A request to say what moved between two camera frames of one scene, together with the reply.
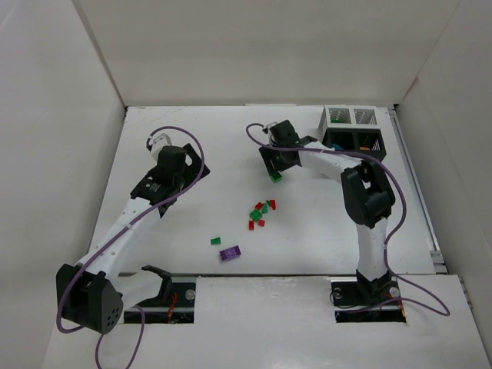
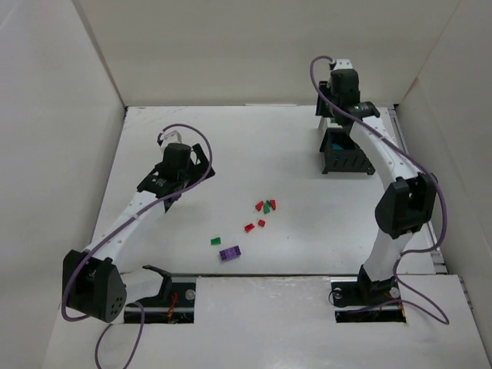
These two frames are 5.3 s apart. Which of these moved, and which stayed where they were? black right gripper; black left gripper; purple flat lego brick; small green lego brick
Moved: black right gripper
Stayed: small green lego brick; black left gripper; purple flat lego brick
